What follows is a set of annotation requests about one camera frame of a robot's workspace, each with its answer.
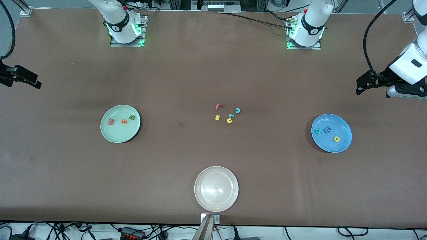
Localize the blue plate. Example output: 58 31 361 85
311 114 353 153

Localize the green plate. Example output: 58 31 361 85
100 105 141 144

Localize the white device behind table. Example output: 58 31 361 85
207 1 241 12

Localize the beige plate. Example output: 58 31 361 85
194 166 239 212

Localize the black red power strip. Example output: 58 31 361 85
119 226 146 239

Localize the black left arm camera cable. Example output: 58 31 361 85
363 0 397 76

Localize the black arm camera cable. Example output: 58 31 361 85
0 0 16 60
363 0 397 76

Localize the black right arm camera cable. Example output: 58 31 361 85
0 0 16 60

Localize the aluminium frame corner bracket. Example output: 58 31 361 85
402 0 427 23
13 0 33 16

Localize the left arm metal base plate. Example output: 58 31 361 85
286 18 322 50

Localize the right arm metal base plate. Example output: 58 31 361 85
110 13 147 47

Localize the short black table cable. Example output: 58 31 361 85
263 10 291 22

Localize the long black table cable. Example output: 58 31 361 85
217 12 294 30

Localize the black looped floor cable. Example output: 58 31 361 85
337 227 369 237

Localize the metal mount bracket plate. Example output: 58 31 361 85
201 213 220 224

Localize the aluminium camera mount bar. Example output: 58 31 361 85
192 215 216 240

